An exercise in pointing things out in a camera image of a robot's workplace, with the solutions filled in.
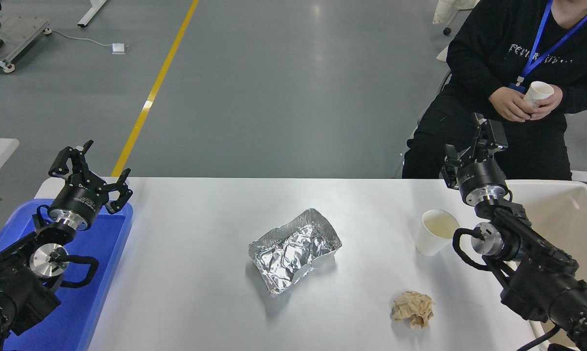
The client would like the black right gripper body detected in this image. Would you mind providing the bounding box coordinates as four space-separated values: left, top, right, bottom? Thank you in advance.
456 158 509 199

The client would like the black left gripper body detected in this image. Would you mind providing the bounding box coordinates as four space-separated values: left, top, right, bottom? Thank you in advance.
50 178 110 227

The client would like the white paper cup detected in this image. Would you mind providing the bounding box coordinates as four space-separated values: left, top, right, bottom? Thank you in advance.
416 210 460 257
523 81 555 114

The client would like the tan paper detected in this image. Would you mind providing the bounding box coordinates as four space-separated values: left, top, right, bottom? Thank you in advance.
391 291 435 329

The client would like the foil tray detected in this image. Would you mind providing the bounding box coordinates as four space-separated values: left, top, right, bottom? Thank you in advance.
248 208 342 298

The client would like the person's right hand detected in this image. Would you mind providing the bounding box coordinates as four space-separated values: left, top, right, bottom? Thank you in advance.
488 87 532 122

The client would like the person's left hand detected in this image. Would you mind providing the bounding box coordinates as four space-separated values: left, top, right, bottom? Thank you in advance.
525 85 563 121

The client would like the blue plastic tray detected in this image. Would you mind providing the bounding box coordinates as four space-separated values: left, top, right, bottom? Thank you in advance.
0 199 134 351

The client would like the large pale bin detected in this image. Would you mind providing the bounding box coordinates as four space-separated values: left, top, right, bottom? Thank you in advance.
505 179 587 351

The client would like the person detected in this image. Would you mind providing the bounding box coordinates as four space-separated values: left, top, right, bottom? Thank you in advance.
402 0 587 181

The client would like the metal wheeled platform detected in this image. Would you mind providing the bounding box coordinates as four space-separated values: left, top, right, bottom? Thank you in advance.
0 15 52 74

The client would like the white desk leg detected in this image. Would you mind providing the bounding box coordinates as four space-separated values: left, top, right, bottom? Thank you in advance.
77 0 108 28

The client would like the blue lanyard with badge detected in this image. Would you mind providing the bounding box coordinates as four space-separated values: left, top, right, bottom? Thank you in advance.
508 0 587 94

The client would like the white floor cable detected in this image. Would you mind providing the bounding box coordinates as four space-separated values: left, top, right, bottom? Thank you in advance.
45 30 114 48

